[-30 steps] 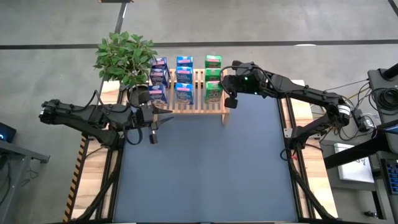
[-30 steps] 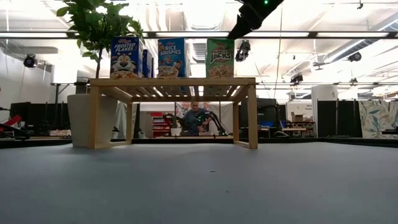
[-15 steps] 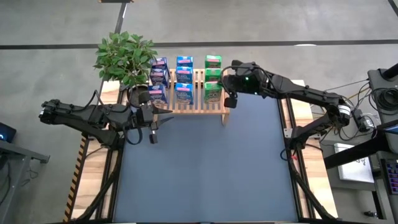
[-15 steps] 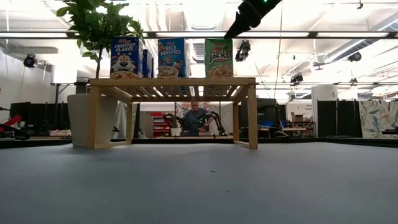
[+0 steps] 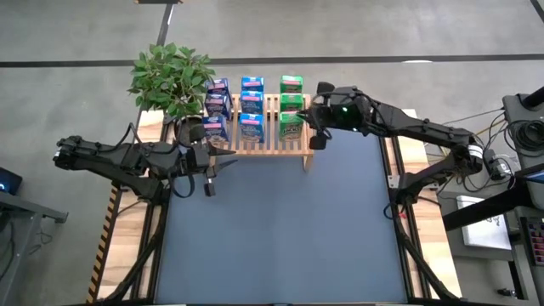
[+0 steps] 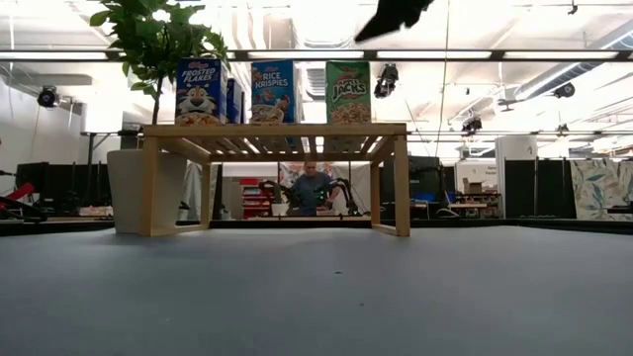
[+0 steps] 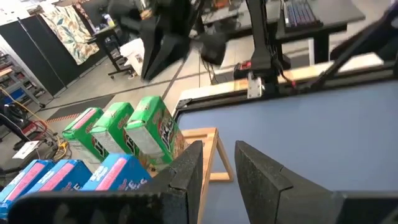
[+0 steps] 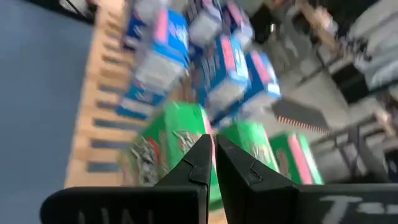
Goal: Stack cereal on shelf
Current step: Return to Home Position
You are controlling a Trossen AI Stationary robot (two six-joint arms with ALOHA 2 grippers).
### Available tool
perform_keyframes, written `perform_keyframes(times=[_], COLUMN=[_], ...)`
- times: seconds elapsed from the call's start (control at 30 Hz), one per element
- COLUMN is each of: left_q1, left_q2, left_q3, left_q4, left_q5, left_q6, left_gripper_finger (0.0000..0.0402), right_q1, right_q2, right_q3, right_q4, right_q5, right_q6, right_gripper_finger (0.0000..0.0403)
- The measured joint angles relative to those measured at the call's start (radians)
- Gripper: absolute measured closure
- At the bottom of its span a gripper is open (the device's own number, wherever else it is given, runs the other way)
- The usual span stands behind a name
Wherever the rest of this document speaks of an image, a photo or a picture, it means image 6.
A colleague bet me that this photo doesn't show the grey-blue table mat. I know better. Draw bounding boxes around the grey-blue table mat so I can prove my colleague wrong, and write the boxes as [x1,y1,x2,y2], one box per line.
[0,225,633,356]

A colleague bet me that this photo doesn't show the black beam with light strips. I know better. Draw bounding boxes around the black beam with light strips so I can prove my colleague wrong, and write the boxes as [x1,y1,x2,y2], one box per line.
[0,47,633,63]

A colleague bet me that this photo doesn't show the light blue Rice Krispies box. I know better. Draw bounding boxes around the light blue Rice Krispies box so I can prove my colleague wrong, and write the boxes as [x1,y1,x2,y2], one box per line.
[250,58,304,125]

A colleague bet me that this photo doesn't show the black ceiling camera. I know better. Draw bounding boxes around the black ceiling camera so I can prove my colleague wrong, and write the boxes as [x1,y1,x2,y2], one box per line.
[36,85,61,109]

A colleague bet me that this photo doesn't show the green Apple Jacks box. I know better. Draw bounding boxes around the green Apple Jacks box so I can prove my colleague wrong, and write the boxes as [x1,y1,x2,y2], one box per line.
[324,59,373,125]

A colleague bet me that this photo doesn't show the black equipment cabinet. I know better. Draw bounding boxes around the black equipment cabinet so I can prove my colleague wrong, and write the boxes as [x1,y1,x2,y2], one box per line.
[408,155,456,219]

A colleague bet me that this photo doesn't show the floral patterned curtain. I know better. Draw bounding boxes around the floral patterned curtain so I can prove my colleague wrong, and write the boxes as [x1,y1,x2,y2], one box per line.
[570,158,633,222]

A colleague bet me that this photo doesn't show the row of black monitors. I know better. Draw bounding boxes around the row of black monitors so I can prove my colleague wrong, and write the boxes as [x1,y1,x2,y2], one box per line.
[14,161,113,217]

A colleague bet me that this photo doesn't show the white sign board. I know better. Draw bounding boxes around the white sign board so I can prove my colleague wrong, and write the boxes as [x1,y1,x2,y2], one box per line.
[454,160,497,195]

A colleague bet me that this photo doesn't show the white plant pot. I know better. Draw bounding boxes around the white plant pot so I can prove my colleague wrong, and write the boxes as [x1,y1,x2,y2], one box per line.
[106,148,188,234]

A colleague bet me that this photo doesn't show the black metal table frame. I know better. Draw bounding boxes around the black metal table frame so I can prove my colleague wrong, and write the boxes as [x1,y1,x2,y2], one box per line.
[0,216,633,237]

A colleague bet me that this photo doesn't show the white pillar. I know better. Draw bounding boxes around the white pillar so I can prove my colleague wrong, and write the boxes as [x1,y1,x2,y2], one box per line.
[495,134,539,220]

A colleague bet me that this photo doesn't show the wooden slatted shelf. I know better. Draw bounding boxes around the wooden slatted shelf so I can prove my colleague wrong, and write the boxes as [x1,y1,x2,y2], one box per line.
[137,122,411,237]

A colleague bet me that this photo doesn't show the black partition panel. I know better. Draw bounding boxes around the black partition panel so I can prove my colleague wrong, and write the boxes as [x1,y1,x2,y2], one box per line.
[503,158,578,220]

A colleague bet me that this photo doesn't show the cardboard box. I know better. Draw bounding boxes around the cardboard box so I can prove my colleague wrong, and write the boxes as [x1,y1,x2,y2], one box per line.
[462,176,486,195]

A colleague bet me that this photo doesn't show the person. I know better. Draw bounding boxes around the person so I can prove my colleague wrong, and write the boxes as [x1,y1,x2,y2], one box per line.
[291,160,337,218]

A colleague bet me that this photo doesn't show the red angled object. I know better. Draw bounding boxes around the red angled object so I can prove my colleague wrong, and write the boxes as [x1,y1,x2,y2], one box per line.
[0,181,39,209]

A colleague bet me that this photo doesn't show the green leafy plant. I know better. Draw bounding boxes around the green leafy plant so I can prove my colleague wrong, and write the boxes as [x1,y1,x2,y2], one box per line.
[88,0,231,126]

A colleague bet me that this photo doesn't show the dark blue Frosted Flakes box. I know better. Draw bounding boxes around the dark blue Frosted Flakes box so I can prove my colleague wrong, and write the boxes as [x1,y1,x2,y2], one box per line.
[175,57,228,127]

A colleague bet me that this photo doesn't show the white hanging cloth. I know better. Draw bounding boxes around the white hanging cloth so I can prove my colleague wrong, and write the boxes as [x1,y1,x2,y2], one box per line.
[180,160,219,222]

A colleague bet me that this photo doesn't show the red storage shelving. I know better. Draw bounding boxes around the red storage shelving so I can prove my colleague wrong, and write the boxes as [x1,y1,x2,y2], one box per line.
[240,177,278,220]

